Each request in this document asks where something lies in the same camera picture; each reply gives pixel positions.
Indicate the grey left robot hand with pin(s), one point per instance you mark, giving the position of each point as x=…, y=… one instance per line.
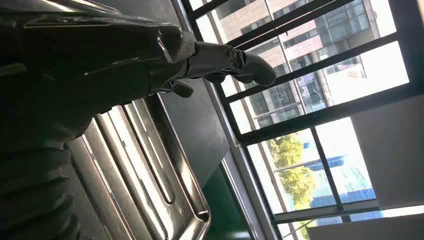
x=82, y=66

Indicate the green conveyor belt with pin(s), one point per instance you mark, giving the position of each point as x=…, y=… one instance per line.
x=222, y=212

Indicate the electronic scale with steel pan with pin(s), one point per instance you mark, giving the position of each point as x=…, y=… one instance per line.
x=139, y=172

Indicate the green leafy tree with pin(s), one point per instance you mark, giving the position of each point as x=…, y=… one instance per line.
x=294, y=179

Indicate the black framed window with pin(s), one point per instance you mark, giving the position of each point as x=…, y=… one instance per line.
x=324, y=114

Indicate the tan building with windows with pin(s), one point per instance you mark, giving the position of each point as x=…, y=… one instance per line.
x=331, y=26

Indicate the blue roofed building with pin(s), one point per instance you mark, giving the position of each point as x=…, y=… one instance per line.
x=351, y=185

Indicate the aluminium conveyor frame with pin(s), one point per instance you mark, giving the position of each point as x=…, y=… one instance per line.
x=239, y=198

